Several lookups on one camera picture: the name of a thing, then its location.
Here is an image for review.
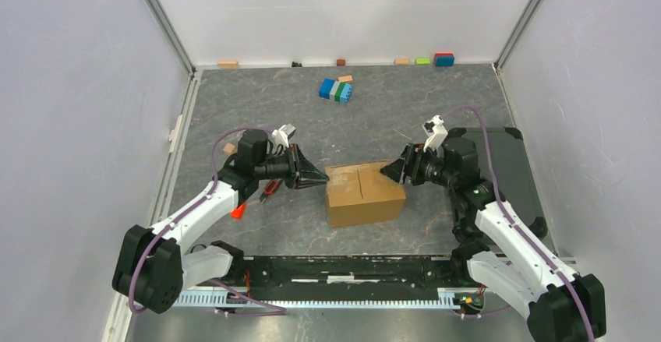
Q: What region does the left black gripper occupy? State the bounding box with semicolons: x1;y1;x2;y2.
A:
255;143;330;190

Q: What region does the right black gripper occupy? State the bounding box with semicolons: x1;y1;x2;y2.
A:
379;143;457;189

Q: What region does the brown cardboard express box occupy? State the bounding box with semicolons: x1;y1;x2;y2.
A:
325;161;406;228

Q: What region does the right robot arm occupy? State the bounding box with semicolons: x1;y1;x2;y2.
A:
380;137;607;341

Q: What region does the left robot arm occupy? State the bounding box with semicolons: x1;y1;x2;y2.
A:
111;124;330;314

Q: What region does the small red block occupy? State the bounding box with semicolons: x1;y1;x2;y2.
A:
230;204;246;220

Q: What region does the small tan cube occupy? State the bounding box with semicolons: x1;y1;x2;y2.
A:
223;143;238;157

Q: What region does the blue green block stack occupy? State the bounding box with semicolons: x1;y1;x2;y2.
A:
318;79;353;104

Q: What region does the tan wooden block on stack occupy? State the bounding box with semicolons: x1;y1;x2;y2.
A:
338;75;354;83

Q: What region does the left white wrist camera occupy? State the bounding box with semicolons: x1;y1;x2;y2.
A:
271;123;296;150

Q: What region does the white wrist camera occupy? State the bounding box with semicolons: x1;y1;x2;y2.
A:
271;123;296;150
422;115;448;151

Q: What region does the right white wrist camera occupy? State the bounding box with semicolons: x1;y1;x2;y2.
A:
422;115;448;151

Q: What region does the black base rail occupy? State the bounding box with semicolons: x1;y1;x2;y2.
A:
220;255;480;301

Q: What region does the green block at wall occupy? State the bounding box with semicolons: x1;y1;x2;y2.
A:
415;58;432;65

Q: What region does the red blue block at wall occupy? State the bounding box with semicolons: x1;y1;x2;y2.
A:
433;53;455;67

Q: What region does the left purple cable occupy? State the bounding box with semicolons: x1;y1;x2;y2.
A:
128;126;288;317

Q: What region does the tan block at wall left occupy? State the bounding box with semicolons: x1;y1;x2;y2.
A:
217;60;239;69

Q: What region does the white toothed cable duct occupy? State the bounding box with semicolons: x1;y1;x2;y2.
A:
172;287;460;310

